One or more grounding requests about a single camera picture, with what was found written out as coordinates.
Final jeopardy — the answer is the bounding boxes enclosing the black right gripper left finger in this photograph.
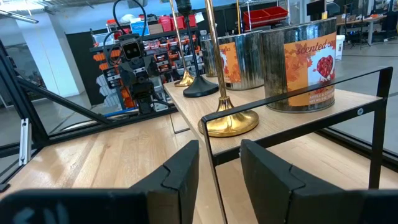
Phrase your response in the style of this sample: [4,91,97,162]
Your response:
[129,139,200,224]

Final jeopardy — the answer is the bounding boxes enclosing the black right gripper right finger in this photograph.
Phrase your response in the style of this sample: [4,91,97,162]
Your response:
[240,139,345,224]

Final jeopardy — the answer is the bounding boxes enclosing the gold candle stick holder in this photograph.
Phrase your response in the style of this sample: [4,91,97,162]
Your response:
[169,0,196,88]
[198,0,260,138]

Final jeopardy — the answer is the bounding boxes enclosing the black candle stick holder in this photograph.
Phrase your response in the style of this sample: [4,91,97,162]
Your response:
[175,0,220,98]

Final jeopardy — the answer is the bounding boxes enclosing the candle jar with grey wax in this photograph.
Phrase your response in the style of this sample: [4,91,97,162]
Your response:
[200,34,219,78]

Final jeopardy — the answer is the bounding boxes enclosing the candle jar with orange wax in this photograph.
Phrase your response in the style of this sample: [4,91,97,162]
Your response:
[260,17,338,114]
[217,30,266,91]

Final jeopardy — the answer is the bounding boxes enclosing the storage rack with bins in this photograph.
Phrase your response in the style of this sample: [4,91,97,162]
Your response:
[89,12,206,113]

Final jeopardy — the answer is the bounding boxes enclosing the black metal wooden shelf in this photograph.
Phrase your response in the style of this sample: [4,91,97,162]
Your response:
[163,66,394,224]

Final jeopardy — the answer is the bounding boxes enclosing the red storage bins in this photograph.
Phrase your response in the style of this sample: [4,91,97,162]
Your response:
[242,6,290,32]

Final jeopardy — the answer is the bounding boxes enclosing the white trash bin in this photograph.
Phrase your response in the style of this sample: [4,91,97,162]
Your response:
[335,34,346,62]

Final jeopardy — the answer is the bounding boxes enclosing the wooden work table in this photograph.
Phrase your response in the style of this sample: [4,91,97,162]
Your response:
[336,14,387,47]

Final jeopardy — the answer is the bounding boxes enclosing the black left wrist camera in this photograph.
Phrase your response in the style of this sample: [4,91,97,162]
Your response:
[119,33,146,62]

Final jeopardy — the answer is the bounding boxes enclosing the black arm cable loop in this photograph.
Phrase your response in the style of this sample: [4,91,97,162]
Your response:
[102,0,148,68]

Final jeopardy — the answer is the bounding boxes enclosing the black aluminium table frame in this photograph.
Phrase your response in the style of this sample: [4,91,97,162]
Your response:
[0,39,398,191]

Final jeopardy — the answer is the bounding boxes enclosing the silver frame bracket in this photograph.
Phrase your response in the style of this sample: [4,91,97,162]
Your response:
[19,118,32,167]

